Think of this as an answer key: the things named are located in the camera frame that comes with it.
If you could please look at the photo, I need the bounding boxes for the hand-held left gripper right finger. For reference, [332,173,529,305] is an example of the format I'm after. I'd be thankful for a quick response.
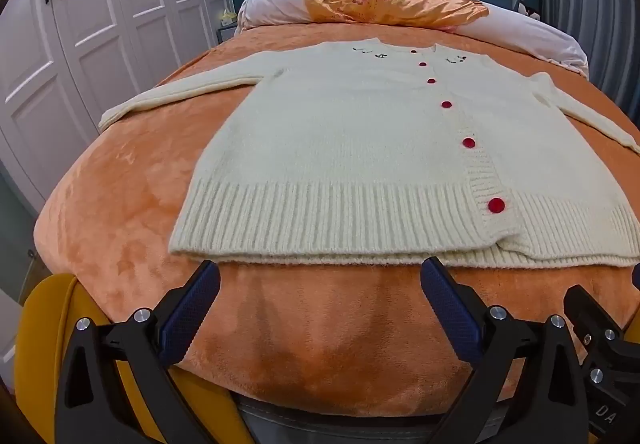
[420,257,598,444]

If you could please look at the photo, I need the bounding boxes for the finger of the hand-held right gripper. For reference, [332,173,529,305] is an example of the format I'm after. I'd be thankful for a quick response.
[563,284,627,366]

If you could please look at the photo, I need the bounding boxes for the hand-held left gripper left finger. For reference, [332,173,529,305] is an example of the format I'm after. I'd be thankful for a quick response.
[55,260,221,444]

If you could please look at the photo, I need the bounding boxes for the cream knit cardigan red buttons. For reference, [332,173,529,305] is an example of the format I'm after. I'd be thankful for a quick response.
[98,41,640,270]

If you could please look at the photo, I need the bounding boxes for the orange plush blanket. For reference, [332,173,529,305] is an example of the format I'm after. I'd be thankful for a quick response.
[34,20,640,415]

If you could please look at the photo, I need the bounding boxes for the yellow chair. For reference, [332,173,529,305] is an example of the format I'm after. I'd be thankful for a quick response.
[14,272,256,444]

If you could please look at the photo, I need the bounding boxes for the white wardrobe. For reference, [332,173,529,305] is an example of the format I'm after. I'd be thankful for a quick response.
[0,0,228,220]

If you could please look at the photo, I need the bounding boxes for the white pillow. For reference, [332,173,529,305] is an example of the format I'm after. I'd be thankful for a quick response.
[236,0,590,77]

